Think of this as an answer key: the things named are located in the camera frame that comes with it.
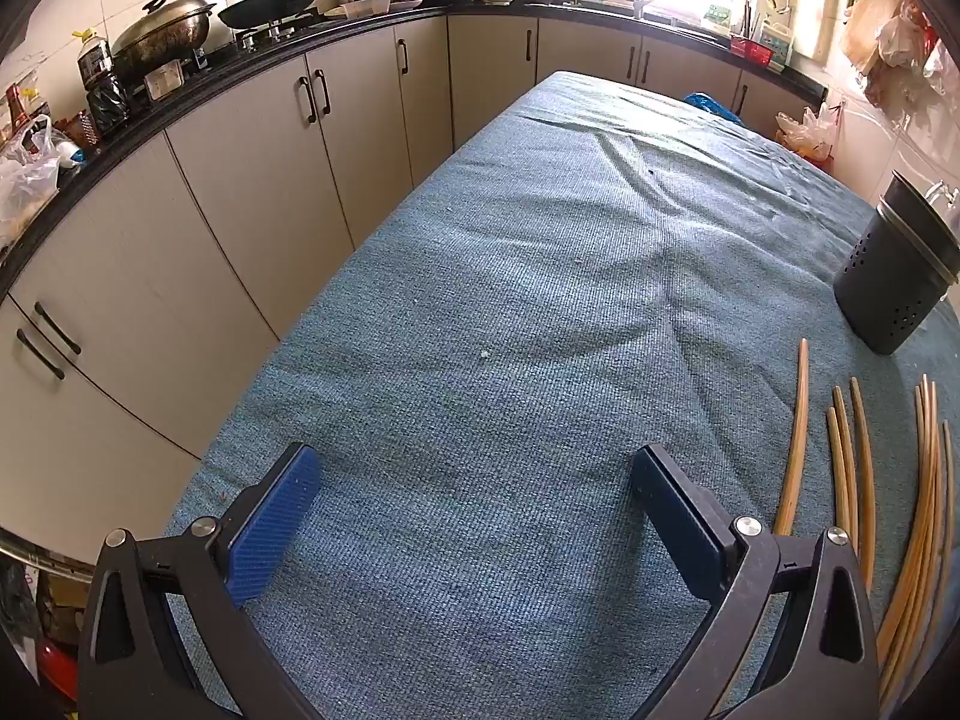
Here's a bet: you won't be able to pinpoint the red dish basket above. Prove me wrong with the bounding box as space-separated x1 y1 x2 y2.
730 35 778 65

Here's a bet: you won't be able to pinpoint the white tray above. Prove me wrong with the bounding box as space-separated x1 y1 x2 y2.
322 0 425 20

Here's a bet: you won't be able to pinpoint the blue plastic bag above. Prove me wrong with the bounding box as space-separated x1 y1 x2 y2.
684 91 745 125

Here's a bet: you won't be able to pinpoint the small clear box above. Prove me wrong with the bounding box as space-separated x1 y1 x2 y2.
142 60 186 103

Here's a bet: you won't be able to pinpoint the gas stove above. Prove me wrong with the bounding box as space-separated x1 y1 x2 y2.
232 13 332 51

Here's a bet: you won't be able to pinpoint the beige kitchen cabinets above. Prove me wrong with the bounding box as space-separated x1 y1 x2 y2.
0 11 815 563

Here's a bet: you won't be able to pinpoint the dark grey chopstick holder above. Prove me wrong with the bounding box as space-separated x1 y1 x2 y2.
834 171 960 356

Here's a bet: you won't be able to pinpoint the blue table cloth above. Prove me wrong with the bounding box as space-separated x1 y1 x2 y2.
161 70 960 720

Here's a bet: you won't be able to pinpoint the wok with metal lid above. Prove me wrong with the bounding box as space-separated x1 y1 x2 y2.
111 0 218 80

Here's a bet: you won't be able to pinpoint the hanging plastic bags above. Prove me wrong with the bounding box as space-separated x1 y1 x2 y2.
840 0 960 117

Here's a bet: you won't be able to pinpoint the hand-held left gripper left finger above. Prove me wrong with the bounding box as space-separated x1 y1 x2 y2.
77 442 323 720

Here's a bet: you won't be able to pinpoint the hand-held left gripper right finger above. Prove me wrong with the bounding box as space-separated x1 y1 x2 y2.
630 444 880 720

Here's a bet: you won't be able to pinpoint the cooking oil bottle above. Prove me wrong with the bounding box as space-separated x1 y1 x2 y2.
73 28 115 91

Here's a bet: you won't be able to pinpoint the clear plastic bag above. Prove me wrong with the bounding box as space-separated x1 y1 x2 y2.
775 105 838 155

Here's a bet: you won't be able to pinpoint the black kitchen countertop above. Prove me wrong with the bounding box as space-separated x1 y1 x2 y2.
0 0 830 301

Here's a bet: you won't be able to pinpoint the white plastic bag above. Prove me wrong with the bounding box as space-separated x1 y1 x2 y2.
0 114 62 245

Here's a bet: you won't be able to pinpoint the dark patterned jar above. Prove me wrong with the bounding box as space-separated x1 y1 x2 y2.
86 79 134 140

